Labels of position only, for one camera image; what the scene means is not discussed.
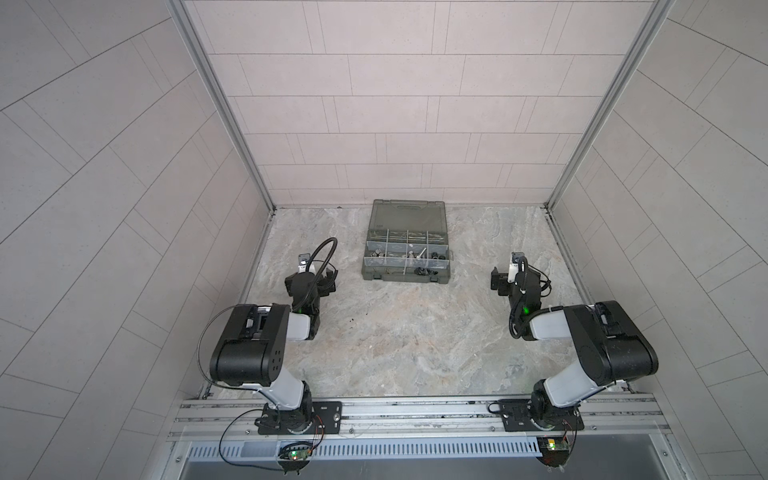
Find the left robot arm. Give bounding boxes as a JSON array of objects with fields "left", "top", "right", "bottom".
[{"left": 208, "top": 267, "right": 338, "bottom": 433}]

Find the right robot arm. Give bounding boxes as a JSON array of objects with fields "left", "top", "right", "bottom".
[{"left": 490, "top": 266, "right": 659, "bottom": 430}]

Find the green plastic organizer box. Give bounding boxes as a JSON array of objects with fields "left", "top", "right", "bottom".
[{"left": 361, "top": 199, "right": 451, "bottom": 284}]

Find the white ventilation grille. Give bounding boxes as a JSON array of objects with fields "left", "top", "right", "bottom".
[{"left": 188, "top": 437, "right": 542, "bottom": 463}]

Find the small electronics board right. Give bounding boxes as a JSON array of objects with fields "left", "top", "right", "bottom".
[{"left": 537, "top": 437, "right": 572, "bottom": 469}]

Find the small electronics board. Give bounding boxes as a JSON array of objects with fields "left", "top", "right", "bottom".
[
  {"left": 277, "top": 441, "right": 314, "bottom": 465},
  {"left": 537, "top": 437, "right": 572, "bottom": 469}
]

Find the small electronics board left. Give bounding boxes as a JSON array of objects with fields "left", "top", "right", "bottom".
[{"left": 277, "top": 441, "right": 314, "bottom": 465}]

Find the aluminium corner profile right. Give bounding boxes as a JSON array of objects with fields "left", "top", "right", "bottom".
[{"left": 545, "top": 0, "right": 675, "bottom": 212}]

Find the aluminium corner profile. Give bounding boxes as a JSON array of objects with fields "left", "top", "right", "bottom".
[
  {"left": 166, "top": 0, "right": 276, "bottom": 213},
  {"left": 545, "top": 0, "right": 675, "bottom": 212}
]

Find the aluminium corner profile left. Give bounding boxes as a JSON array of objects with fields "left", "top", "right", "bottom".
[{"left": 166, "top": 0, "right": 276, "bottom": 213}]

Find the black corrugated cable left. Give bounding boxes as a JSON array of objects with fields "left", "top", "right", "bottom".
[{"left": 290, "top": 236, "right": 339, "bottom": 313}]

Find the black corrugated cable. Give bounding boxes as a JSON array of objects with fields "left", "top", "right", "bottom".
[
  {"left": 290, "top": 236, "right": 339, "bottom": 313},
  {"left": 508, "top": 256, "right": 553, "bottom": 340}
]

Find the black corrugated cable right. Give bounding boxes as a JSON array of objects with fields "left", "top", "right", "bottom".
[{"left": 508, "top": 256, "right": 553, "bottom": 340}]

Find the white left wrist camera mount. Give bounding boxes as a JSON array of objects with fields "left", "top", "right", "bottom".
[{"left": 298, "top": 253, "right": 311, "bottom": 273}]

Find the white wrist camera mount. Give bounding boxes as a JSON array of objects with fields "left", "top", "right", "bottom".
[
  {"left": 508, "top": 252, "right": 528, "bottom": 283},
  {"left": 298, "top": 253, "right": 311, "bottom": 273}
]

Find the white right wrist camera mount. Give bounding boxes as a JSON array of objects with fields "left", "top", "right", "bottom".
[{"left": 508, "top": 252, "right": 528, "bottom": 283}]

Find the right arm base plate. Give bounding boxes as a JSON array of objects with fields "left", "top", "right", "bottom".
[{"left": 487, "top": 399, "right": 584, "bottom": 432}]

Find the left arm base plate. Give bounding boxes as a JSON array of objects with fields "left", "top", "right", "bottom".
[{"left": 254, "top": 401, "right": 343, "bottom": 435}]

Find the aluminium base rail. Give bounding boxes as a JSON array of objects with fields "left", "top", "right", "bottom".
[{"left": 167, "top": 393, "right": 671, "bottom": 441}]

